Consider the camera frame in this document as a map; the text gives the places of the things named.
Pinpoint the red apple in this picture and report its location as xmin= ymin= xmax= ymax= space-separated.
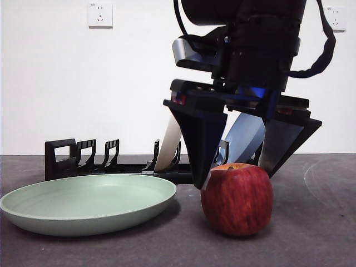
xmin=200 ymin=162 xmax=274 ymax=237

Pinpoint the green plate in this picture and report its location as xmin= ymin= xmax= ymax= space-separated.
xmin=0 ymin=174 xmax=177 ymax=237

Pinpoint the white plate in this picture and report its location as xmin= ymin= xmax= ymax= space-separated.
xmin=154 ymin=115 xmax=182 ymax=171

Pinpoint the blue plate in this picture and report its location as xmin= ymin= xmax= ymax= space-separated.
xmin=215 ymin=112 xmax=266 ymax=165

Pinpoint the black plate rack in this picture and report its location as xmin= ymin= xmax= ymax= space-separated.
xmin=44 ymin=138 xmax=264 ymax=186

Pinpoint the black braided cable sleeve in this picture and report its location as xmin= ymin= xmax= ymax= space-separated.
xmin=288 ymin=0 xmax=337 ymax=78

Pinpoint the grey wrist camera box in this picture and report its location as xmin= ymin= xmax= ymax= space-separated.
xmin=171 ymin=37 xmax=228 ymax=73

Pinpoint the thin black cable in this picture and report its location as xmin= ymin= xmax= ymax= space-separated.
xmin=173 ymin=0 xmax=192 ymax=38

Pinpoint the white wall socket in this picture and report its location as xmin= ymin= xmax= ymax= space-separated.
xmin=324 ymin=5 xmax=348 ymax=32
xmin=88 ymin=2 xmax=113 ymax=28

